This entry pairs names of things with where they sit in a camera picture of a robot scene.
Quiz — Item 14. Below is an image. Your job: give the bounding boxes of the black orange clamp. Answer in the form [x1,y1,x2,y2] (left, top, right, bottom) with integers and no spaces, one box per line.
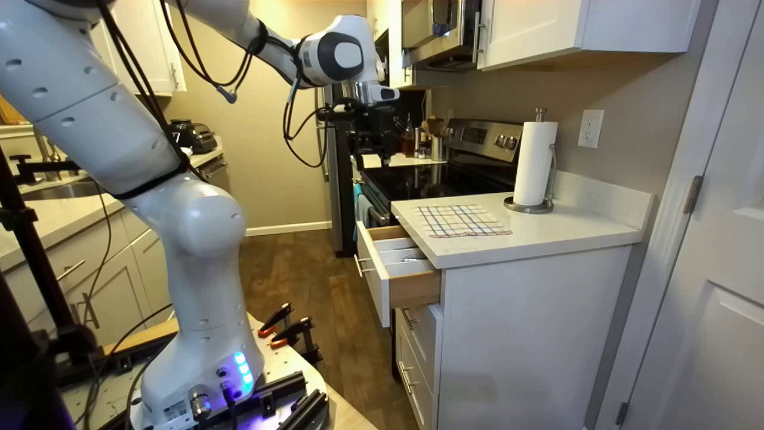
[255,302,292,340]
[271,319,323,363]

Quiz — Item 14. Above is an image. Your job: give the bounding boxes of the white drawer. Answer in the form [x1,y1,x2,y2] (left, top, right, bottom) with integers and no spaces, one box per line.
[355,223,441,327]
[397,341,437,430]
[400,306,441,374]

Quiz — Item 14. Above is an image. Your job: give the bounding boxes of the white wall switch plate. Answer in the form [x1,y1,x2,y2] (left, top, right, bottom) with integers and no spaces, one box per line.
[577,111,604,149]

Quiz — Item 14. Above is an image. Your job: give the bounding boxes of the white middle drawer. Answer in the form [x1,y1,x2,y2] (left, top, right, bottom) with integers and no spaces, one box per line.
[400,306,441,374]

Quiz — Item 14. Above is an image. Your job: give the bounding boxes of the stainless steel stove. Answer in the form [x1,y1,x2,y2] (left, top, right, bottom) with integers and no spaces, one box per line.
[361,120,524,227]

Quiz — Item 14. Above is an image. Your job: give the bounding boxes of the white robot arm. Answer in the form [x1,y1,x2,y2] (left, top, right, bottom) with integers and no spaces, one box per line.
[0,0,262,430]

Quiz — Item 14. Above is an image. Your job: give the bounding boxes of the white door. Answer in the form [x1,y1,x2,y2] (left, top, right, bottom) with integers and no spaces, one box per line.
[623,2,764,430]

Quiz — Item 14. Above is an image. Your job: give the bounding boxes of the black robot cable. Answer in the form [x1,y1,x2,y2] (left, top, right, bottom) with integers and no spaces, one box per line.
[157,0,330,173]

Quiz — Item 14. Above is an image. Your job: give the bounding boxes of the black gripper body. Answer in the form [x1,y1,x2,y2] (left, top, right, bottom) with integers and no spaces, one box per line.
[317,98,403,160]

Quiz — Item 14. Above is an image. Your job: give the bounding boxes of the stainless microwave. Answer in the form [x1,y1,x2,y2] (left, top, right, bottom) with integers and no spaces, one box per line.
[402,0,482,70]

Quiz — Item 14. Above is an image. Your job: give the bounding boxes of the white top drawer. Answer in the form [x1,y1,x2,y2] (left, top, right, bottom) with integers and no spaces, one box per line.
[355,223,441,327]

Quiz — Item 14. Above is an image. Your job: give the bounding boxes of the white paper towel roll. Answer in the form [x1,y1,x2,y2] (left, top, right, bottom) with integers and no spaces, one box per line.
[506,108,558,212]

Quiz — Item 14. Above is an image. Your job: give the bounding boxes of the white bottom drawer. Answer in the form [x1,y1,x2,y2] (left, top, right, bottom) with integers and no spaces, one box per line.
[397,341,437,430]

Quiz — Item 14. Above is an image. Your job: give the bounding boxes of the white upper cabinet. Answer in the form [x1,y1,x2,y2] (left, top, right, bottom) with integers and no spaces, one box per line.
[477,0,702,71]

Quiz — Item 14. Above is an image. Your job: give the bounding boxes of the white left kitchen cabinets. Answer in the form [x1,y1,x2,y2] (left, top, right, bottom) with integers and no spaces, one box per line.
[0,117,234,354]

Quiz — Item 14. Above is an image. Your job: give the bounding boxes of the black camera tripod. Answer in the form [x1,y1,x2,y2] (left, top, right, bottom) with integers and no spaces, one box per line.
[0,150,98,386]

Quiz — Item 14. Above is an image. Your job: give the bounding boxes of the white base cabinet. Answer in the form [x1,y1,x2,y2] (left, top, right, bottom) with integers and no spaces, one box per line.
[391,173,653,430]

